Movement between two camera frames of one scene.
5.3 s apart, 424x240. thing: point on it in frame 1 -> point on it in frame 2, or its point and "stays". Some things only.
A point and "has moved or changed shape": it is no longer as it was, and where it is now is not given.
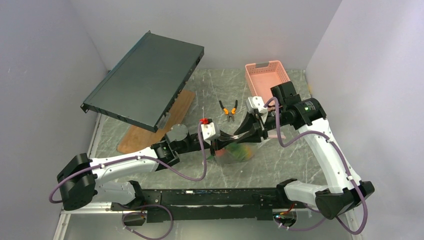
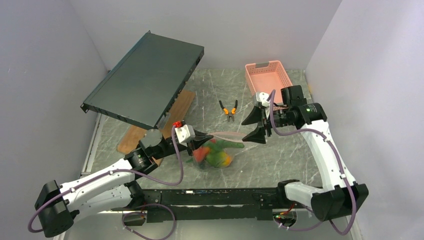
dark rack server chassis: [143, 90] stays
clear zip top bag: [233, 153] has moved or changed shape
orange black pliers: [233, 112] stays
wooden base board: [136, 138] stays
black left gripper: [217, 144] -> [201, 138]
